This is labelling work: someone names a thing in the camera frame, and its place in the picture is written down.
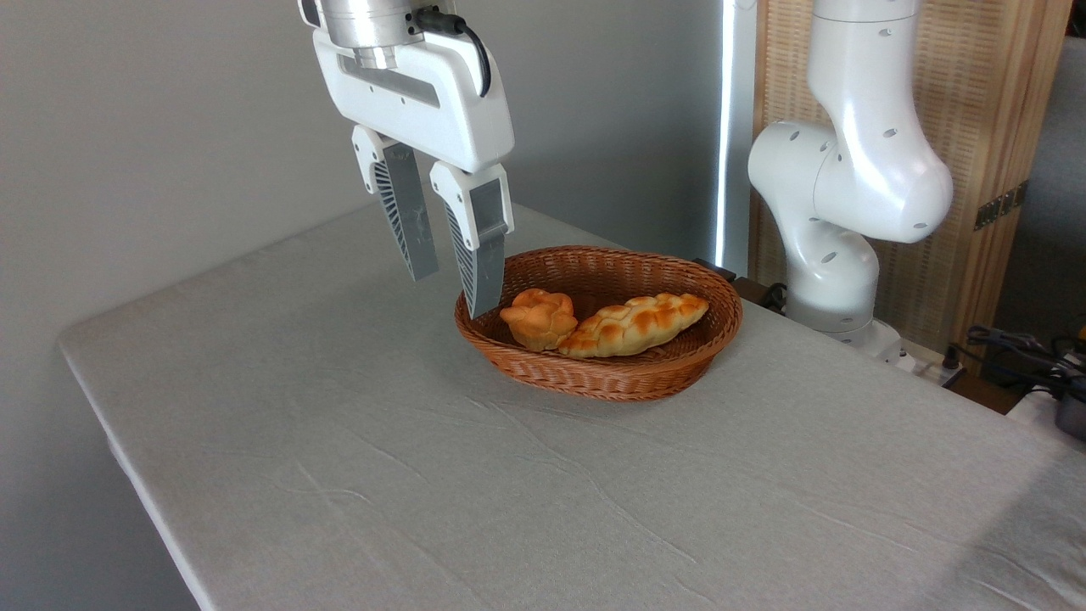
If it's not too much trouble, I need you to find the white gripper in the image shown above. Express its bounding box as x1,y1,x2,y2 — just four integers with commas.
312,30,516,320

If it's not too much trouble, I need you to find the round knotted bread roll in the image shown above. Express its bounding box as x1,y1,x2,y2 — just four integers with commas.
499,288,579,353

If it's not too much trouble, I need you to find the long braided bread loaf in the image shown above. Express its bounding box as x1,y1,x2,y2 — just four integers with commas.
557,293,710,359

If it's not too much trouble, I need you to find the brown wicker basket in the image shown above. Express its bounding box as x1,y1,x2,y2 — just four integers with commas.
454,245,744,402

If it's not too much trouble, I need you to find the grey tablecloth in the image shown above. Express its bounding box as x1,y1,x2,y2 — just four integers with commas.
58,193,1086,611

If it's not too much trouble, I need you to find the wooden folding screen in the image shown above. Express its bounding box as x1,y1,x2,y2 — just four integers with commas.
751,0,1074,376

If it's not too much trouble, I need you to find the metal screen hinge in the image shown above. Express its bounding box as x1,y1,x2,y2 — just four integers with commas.
974,180,1030,232

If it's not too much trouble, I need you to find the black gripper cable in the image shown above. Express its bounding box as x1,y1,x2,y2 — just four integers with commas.
411,8,493,98

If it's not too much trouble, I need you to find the black cable bundle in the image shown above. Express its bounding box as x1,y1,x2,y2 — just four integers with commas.
949,324,1086,401

